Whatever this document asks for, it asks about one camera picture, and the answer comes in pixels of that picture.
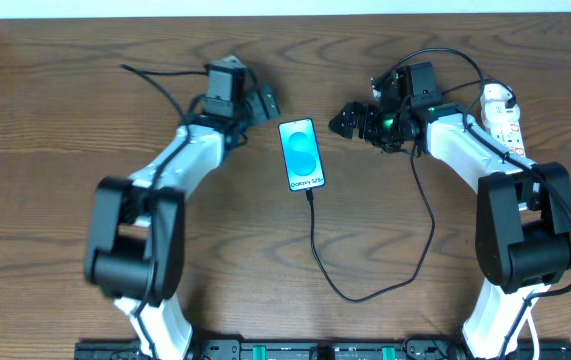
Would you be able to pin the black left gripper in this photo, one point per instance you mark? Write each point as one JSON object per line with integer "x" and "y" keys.
{"x": 263, "y": 103}

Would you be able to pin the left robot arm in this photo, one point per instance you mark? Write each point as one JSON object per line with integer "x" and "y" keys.
{"x": 135, "y": 251}

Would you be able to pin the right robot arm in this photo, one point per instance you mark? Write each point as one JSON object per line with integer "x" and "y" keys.
{"x": 523, "y": 209}

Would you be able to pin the white USB charger adapter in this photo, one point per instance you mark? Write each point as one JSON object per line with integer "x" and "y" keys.
{"x": 496, "y": 113}

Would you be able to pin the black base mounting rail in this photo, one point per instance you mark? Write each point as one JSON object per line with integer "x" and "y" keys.
{"x": 229, "y": 349}

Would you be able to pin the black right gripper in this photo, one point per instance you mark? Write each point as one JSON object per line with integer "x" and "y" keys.
{"x": 361, "y": 120}

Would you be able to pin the white power strip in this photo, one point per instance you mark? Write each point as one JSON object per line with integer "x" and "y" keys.
{"x": 511, "y": 135}

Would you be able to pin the blue Galaxy smartphone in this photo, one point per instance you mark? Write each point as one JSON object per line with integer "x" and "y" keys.
{"x": 301, "y": 153}

